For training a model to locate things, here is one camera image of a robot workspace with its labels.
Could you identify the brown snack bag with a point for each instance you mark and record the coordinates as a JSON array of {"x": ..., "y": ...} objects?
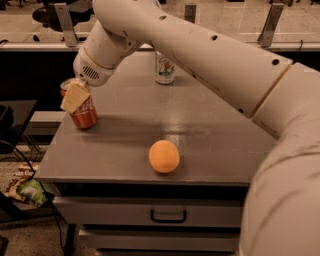
[{"x": 20, "y": 177}]

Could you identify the orange fruit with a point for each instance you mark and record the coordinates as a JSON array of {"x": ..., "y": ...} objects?
[{"x": 164, "y": 156}]

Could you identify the red Coca-Cola can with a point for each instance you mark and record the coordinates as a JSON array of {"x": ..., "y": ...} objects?
[{"x": 85, "y": 116}]

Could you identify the upper drawer with handle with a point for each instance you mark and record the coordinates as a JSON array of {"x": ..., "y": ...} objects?
[{"x": 149, "y": 212}]

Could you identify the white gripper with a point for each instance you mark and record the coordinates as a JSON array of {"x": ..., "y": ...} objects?
[{"x": 89, "y": 70}]

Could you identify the grey drawer cabinet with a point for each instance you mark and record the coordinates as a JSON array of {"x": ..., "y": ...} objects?
[{"x": 220, "y": 150}]

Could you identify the right metal rail bracket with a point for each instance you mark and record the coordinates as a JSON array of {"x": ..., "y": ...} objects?
[{"x": 265, "y": 39}]

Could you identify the black office chair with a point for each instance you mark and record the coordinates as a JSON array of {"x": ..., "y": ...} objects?
[{"x": 80, "y": 11}]

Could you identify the left metal rail bracket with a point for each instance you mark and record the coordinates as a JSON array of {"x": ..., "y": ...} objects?
[{"x": 66, "y": 24}]

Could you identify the lower grey drawer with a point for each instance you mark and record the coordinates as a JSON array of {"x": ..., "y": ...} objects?
[{"x": 159, "y": 241}]

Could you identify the white green soda can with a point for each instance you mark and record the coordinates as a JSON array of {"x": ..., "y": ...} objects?
[{"x": 164, "y": 69}]

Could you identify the metal rail bracket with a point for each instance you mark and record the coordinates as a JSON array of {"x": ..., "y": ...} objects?
[
  {"x": 66, "y": 24},
  {"x": 265, "y": 39},
  {"x": 190, "y": 12}
]

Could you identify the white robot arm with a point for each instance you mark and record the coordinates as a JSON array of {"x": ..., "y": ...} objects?
[{"x": 281, "y": 215}]

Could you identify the black side table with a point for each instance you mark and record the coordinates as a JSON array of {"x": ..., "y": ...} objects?
[{"x": 14, "y": 118}]

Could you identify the middle metal rail bracket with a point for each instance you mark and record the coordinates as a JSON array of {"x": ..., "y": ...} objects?
[{"x": 190, "y": 12}]

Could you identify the green snack bag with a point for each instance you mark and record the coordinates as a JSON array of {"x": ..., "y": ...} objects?
[{"x": 34, "y": 191}]

